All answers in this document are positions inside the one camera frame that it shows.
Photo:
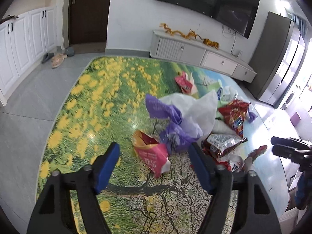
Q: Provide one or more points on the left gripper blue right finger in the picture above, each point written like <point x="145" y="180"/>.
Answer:
<point x="203" y="165"/>

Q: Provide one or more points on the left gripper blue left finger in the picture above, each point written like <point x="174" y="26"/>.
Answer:
<point x="104" y="166"/>

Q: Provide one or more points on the dark red snack packet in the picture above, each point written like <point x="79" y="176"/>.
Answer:
<point x="219" y="145"/>

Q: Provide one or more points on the large purple plastic bag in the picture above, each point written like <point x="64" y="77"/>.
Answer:
<point x="180" y="131"/>

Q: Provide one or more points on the red chip bag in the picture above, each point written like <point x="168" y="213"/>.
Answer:
<point x="234" y="114"/>

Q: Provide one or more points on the red white wrapper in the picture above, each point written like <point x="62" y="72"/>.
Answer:
<point x="233" y="163"/>

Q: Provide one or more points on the white plastic bag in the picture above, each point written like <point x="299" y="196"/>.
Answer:
<point x="198" y="115"/>

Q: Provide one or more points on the landscape print table cover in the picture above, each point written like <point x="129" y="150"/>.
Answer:
<point x="107" y="104"/>

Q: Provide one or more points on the pink red wrapper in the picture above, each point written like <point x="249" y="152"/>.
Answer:
<point x="185" y="83"/>

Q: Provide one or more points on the grey steel refrigerator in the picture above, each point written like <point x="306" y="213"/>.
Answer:
<point x="276" y="59"/>

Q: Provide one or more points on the beige slipper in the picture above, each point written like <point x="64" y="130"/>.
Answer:
<point x="57" y="60"/>

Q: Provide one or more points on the dark grey slipper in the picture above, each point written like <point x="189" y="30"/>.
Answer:
<point x="69" y="52"/>

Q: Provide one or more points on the golden tiger figurine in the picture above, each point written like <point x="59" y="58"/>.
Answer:
<point x="210" y="43"/>

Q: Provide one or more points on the grey white tv cabinet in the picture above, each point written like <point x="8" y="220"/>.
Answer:
<point x="191" y="52"/>

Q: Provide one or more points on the golden dragon figurine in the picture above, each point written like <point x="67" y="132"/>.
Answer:
<point x="190" y="35"/>

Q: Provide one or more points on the white shoe cabinet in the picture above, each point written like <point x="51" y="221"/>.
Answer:
<point x="28" y="32"/>

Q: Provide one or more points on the dark brown entrance door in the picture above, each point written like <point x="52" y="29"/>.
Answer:
<point x="88" y="21"/>

